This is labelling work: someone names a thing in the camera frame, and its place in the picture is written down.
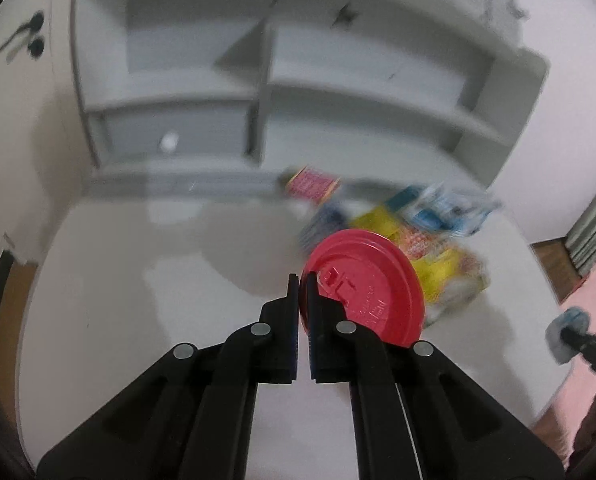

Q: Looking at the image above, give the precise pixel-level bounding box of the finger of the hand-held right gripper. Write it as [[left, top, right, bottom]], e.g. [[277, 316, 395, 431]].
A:
[[563, 327, 596, 386]]

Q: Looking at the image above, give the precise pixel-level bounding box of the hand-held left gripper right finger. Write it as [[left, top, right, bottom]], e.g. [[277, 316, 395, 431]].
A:
[[305, 272, 564, 480]]

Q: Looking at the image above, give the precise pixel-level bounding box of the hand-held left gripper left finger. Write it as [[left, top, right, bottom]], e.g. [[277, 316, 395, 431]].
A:
[[36, 274, 299, 480]]

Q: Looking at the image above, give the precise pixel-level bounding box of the light blue wrapper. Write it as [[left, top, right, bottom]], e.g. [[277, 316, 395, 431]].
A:
[[545, 309, 592, 364]]

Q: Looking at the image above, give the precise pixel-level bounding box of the red plastic cup lid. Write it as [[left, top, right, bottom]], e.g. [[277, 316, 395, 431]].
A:
[[298, 228, 425, 348]]

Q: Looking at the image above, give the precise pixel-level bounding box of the red snack packet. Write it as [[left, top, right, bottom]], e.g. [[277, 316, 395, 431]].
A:
[[284, 166, 343, 206]]

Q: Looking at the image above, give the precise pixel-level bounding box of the blue white snack packet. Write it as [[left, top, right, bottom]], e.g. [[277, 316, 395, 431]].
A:
[[383, 184, 502, 239]]

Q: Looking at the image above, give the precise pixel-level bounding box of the dark blue snack packet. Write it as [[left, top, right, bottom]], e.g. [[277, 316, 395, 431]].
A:
[[300, 200, 351, 252]]

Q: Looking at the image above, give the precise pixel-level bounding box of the yellow snack packet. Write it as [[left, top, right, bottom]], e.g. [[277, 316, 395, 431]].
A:
[[353, 205, 490, 328]]

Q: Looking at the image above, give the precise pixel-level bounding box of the white shelf unit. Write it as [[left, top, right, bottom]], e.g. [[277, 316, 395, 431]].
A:
[[70, 0, 551, 201]]

